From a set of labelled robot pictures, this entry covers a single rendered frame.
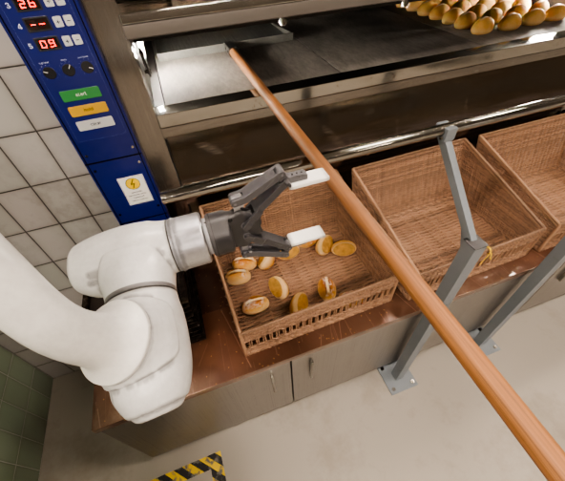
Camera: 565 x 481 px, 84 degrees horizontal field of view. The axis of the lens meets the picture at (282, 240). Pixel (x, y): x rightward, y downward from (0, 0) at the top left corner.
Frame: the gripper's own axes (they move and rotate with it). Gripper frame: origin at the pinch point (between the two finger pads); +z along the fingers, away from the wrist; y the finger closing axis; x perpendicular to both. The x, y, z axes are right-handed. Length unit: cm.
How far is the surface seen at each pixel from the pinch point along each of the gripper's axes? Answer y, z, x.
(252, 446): 120, -29, 7
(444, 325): -0.3, 5.3, 27.6
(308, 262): 61, 13, -33
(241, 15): -21.8, -1.0, -40.4
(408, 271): -0.7, 5.9, 18.8
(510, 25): -1, 113, -70
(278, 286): 55, -3, -23
